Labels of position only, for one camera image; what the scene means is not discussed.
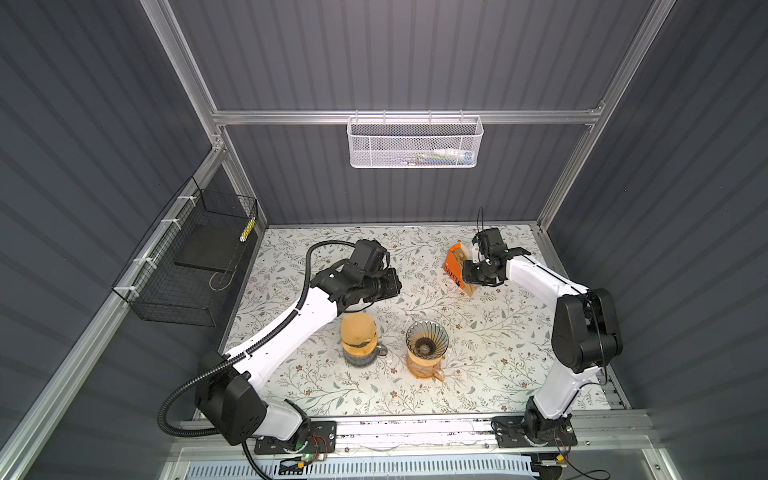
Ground orange coffee filter pack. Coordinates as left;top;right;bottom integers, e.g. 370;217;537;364
443;243;476;297

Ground grey glass dripper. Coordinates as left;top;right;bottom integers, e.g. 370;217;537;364
405;320;450;358

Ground bamboo ring holder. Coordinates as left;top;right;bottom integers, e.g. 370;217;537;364
407;352;444;367
342;340;378;358

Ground grey glass carafe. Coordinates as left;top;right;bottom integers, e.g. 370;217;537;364
343;345;389;368

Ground orange glass carafe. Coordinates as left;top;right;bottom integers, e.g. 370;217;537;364
406;355;445;382

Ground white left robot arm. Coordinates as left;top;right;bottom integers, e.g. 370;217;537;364
195;239;402;450

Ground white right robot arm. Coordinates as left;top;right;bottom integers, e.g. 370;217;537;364
462;228;623;443

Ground items in white basket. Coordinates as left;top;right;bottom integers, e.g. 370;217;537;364
399;148;476;167

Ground yellow marker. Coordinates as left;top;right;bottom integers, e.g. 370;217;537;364
239;217;256;243

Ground black flat pad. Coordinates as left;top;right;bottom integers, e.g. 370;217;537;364
174;224;245;273

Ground black corrugated cable conduit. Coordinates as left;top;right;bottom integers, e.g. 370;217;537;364
157;239;358;438

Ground white wire basket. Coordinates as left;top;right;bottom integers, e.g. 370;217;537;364
346;115;484;169

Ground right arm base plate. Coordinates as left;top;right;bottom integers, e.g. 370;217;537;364
490;415;578;448

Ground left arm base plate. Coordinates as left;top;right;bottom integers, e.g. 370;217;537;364
252;419;338;455

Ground black wire basket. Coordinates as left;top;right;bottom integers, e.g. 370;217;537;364
113;182;259;327

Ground white slotted cable duct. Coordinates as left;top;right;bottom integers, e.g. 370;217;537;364
185;455;535;480

